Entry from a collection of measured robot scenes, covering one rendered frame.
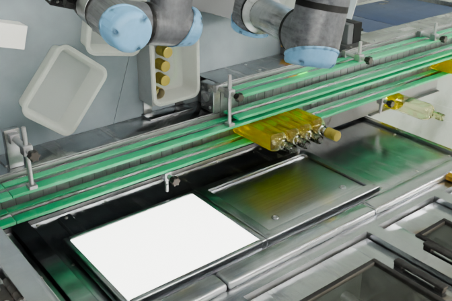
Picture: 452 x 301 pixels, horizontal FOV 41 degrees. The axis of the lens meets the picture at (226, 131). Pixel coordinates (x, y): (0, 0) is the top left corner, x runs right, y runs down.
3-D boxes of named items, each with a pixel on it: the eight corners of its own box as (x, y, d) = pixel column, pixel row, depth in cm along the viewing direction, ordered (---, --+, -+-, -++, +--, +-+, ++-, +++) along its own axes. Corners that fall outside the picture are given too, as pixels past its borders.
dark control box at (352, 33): (330, 40, 237) (346, 45, 231) (331, 21, 234) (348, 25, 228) (344, 37, 241) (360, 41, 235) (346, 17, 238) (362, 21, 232)
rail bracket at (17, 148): (-1, 166, 164) (31, 199, 148) (-11, 108, 157) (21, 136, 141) (16, 160, 166) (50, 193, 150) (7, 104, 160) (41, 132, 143)
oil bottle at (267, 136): (232, 132, 201) (276, 154, 186) (232, 117, 199) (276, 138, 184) (245, 127, 205) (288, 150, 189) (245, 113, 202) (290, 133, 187)
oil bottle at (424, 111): (383, 107, 251) (438, 126, 233) (384, 94, 249) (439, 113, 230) (391, 102, 254) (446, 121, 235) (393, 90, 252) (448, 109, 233)
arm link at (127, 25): (152, 57, 103) (107, 56, 97) (123, 33, 110) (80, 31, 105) (162, 13, 99) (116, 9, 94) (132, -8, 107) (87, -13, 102)
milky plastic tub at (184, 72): (139, 100, 189) (154, 108, 183) (134, 30, 180) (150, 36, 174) (185, 89, 199) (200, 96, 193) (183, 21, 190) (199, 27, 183)
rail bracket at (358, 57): (338, 56, 223) (366, 65, 214) (340, 37, 220) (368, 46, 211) (346, 55, 226) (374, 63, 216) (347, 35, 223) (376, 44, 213)
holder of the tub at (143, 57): (140, 115, 192) (153, 123, 186) (134, 30, 180) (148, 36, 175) (184, 103, 201) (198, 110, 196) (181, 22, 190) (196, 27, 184)
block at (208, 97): (199, 107, 197) (212, 114, 192) (198, 80, 193) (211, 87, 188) (208, 105, 199) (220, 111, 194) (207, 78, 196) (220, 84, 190)
